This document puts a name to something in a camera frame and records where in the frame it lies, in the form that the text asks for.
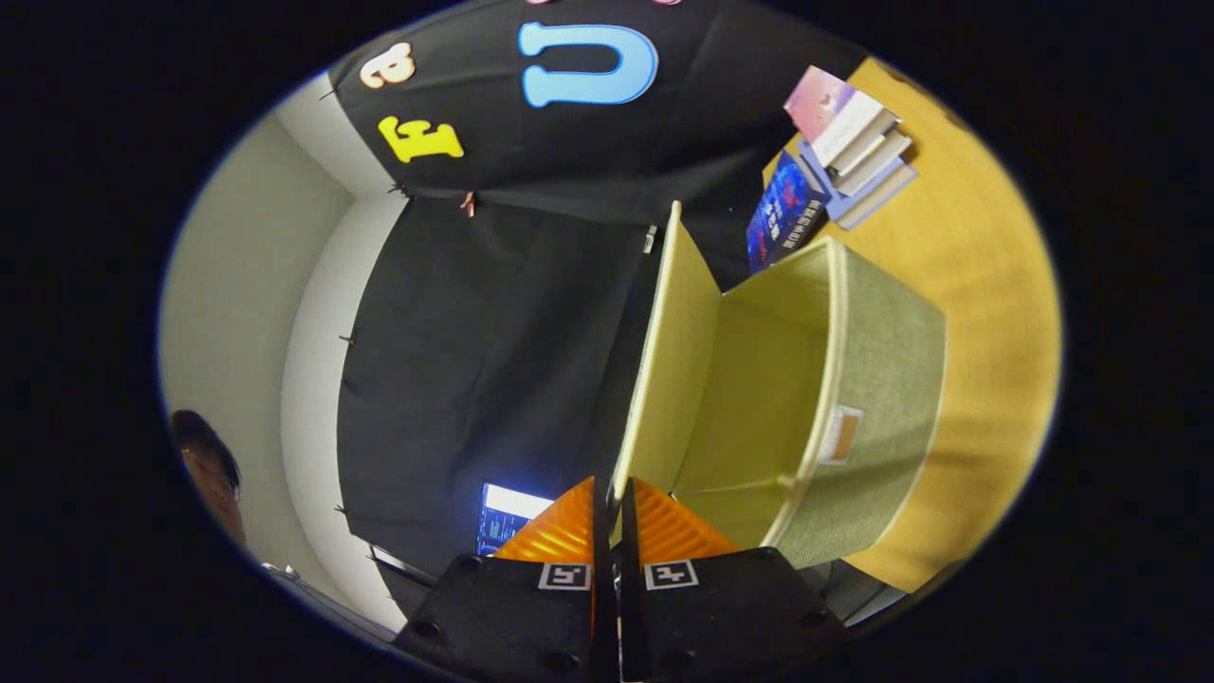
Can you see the lit computer monitor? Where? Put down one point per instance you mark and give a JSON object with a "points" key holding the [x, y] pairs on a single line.
{"points": [[512, 517]]}

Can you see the pink cover book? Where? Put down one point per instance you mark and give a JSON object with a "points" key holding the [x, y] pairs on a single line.
{"points": [[835, 104]]}

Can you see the grey cover book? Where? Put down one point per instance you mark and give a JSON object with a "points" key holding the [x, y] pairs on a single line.
{"points": [[877, 161], [882, 194]]}

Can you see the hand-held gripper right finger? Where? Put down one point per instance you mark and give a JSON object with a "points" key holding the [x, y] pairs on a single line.
{"points": [[634, 617]]}

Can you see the lavender blue book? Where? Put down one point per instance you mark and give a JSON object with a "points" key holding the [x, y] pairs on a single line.
{"points": [[814, 180]]}

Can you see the green fabric storage box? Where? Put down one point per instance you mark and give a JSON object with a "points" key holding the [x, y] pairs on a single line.
{"points": [[882, 379]]}

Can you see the silver cloth clip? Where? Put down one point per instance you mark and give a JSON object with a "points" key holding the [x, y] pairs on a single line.
{"points": [[650, 239]]}

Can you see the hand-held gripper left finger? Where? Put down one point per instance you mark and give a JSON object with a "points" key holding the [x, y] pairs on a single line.
{"points": [[600, 607]]}

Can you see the red cloth clip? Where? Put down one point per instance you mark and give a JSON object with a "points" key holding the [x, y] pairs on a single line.
{"points": [[468, 203]]}

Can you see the row of black clips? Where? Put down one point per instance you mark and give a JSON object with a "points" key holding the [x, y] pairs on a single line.
{"points": [[399, 189]]}

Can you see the dark blue book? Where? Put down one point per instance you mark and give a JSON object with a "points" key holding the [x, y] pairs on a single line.
{"points": [[782, 213]]}

